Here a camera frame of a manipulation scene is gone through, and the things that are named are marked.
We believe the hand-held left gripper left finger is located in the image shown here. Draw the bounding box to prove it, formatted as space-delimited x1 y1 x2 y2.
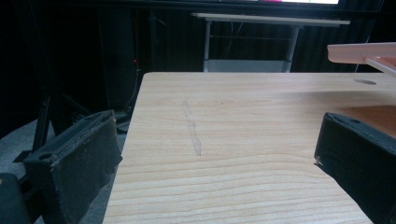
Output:
22 109 123 224

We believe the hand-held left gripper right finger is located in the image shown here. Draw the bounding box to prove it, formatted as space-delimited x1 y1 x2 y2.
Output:
314 111 396 224

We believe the black metal stand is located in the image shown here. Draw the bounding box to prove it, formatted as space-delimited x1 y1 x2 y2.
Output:
12 92 52 163

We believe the pink plastic rack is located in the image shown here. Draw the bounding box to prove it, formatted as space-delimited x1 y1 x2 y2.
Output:
327 42 396 77

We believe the white metal-frame table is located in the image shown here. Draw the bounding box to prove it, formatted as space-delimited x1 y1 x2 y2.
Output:
191 12 351 74

